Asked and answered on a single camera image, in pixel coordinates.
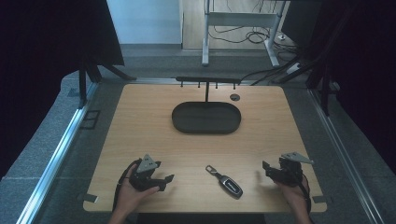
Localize black floor cables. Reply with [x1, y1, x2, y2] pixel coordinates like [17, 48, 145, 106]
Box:
[208, 0, 302, 87]

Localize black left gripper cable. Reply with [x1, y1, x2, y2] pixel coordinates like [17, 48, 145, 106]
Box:
[112, 158, 143, 213]

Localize white power strip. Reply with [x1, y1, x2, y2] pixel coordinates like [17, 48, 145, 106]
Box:
[285, 62, 304, 76]

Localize white metal desk frame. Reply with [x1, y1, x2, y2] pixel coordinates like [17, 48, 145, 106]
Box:
[201, 0, 288, 68]

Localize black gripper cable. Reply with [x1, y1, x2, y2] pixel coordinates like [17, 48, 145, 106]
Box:
[112, 158, 143, 213]
[298, 173, 313, 216]

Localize black key stand with tray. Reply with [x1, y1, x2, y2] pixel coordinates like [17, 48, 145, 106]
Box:
[171, 76, 243, 135]

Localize person's left hand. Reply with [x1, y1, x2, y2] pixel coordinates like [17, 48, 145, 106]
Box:
[115, 163, 161, 217]

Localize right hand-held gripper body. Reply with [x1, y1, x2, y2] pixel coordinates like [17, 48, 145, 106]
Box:
[273, 151, 315, 189]

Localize black curtain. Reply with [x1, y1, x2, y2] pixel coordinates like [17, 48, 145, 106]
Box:
[0, 0, 125, 181]
[281, 0, 396, 175]

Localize black car key fob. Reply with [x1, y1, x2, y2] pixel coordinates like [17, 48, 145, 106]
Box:
[205, 164, 244, 200]

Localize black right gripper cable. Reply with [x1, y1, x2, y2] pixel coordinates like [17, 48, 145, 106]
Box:
[298, 173, 313, 216]

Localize aluminium rail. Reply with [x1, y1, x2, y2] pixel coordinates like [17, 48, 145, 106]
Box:
[16, 81, 100, 224]
[306, 88, 387, 224]

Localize black tripod stand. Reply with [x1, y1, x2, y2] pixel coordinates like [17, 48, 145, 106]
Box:
[78, 54, 137, 109]
[274, 52, 332, 117]

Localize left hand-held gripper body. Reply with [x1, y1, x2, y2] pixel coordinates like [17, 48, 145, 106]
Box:
[128, 153, 163, 192]

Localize person's right hand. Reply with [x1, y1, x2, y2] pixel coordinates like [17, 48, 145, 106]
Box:
[275, 175, 311, 216]

